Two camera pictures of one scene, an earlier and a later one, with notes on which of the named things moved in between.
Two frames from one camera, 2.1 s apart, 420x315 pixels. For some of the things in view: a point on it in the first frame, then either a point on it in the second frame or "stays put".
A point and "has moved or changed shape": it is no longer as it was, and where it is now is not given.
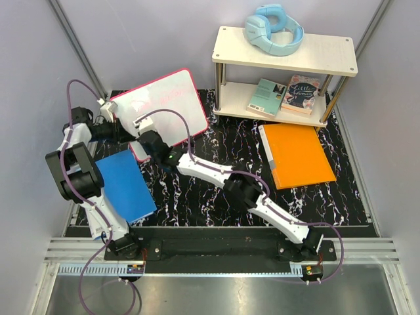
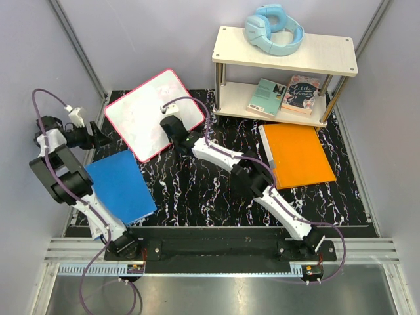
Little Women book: x=300 y=94 stays put
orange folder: x=296 y=155 stays put
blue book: x=126 y=186 stays put
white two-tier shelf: x=318 y=54 stays put
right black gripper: x=155 y=133 → x=180 y=121
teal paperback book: x=267 y=98 stays put
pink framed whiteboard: x=176 y=92 has moved or changed shape
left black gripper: x=119 y=134 → x=96 y=140
